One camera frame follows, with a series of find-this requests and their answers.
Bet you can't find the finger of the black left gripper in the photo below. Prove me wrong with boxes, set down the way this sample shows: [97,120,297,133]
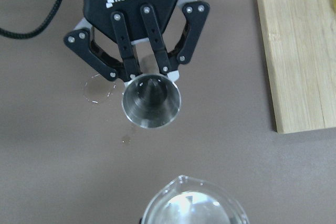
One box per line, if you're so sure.
[64,12,142,81]
[141,0,210,80]

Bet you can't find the steel jigger measuring cup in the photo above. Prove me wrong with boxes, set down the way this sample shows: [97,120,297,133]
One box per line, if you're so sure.
[121,55,182,129]

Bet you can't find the clear glass measuring cup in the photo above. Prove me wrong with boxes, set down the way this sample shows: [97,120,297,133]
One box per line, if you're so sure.
[140,175,250,223]

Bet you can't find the bamboo cutting board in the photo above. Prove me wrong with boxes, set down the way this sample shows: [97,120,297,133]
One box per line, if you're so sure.
[257,0,335,134]

